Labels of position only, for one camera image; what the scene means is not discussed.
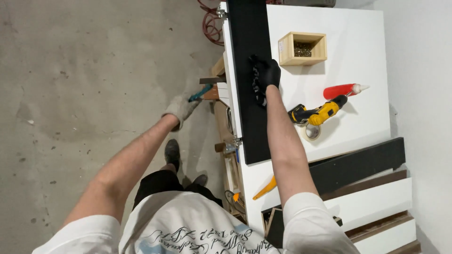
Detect dark shoe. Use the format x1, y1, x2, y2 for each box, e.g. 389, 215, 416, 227
164, 139, 181, 173
192, 174, 209, 188

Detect heap of small screws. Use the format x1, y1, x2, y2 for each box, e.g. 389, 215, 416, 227
294, 42, 313, 58

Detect person's left hand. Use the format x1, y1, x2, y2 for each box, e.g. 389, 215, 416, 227
162, 92, 203, 132

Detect teal handled tool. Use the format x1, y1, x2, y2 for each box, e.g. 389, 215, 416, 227
188, 83, 214, 103

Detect white printed t-shirt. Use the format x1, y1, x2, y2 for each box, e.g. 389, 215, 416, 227
32, 191, 361, 254

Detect black cloth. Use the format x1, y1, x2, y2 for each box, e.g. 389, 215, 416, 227
251, 67, 268, 108

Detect masking tape roll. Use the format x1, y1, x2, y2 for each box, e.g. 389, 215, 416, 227
300, 122, 322, 142

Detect person's right hand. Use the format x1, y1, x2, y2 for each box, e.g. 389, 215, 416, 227
248, 55, 282, 93

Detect black felt panel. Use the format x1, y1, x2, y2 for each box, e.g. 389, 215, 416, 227
308, 137, 406, 195

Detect dark grey case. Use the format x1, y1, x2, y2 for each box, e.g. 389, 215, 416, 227
281, 0, 336, 8

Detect red glue bottle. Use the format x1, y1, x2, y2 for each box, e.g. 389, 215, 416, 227
323, 83, 370, 101

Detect yellow tool handle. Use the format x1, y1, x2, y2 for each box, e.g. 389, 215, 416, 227
252, 175, 277, 201

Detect long black board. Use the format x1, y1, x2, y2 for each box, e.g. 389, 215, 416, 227
226, 0, 273, 165

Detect stack of white brown panels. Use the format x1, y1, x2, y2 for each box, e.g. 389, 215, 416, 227
319, 169, 422, 254

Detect open wooden box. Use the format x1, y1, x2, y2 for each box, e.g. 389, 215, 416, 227
278, 31, 328, 67

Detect dark wooden frame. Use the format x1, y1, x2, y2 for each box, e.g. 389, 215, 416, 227
261, 206, 285, 249

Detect yellow black cordless drill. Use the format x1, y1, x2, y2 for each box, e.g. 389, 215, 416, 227
288, 95, 349, 126

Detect red coiled hose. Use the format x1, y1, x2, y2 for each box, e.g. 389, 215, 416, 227
197, 0, 226, 46

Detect black shorts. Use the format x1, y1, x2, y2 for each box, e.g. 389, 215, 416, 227
132, 170, 224, 211

